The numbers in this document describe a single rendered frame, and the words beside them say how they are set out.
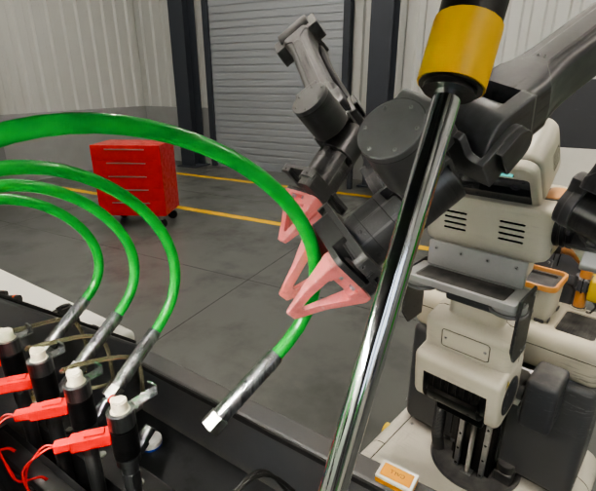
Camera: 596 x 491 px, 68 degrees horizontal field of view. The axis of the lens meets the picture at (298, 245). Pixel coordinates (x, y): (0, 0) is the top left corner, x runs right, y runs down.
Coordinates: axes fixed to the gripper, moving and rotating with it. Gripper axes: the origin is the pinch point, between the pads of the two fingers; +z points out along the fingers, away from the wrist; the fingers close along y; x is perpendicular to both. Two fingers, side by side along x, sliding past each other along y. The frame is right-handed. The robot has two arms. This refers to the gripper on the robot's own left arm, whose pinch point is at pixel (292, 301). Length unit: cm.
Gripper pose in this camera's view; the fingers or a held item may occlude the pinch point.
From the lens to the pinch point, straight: 45.3
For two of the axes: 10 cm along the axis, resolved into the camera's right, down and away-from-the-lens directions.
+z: -7.5, 6.4, 1.7
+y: 2.9, 5.4, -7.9
